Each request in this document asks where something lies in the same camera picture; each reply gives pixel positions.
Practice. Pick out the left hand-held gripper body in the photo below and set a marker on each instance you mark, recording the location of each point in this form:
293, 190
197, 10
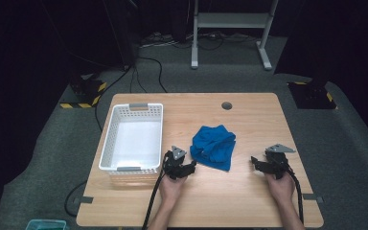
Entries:
173, 164

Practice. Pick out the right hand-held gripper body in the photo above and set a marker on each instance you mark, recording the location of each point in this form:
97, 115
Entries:
278, 161

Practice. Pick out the blue printed t-shirt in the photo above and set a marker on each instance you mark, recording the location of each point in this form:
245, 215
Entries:
214, 148

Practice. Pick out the white plastic basket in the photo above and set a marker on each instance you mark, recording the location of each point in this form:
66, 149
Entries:
134, 150

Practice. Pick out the person's left hand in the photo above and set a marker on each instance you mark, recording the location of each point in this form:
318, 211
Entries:
171, 191

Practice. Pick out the person's right hand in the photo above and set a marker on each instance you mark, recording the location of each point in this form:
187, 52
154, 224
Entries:
281, 188

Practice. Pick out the black base with yellow stripes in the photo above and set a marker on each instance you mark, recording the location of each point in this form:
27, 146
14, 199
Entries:
313, 96
86, 92

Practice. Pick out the teal plastic box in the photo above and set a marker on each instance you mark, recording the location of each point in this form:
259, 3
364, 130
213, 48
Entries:
46, 225

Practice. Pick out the grey table edge bracket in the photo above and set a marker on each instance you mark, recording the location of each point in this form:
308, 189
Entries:
310, 196
86, 200

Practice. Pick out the white metal stand frame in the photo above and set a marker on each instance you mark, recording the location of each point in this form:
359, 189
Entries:
231, 20

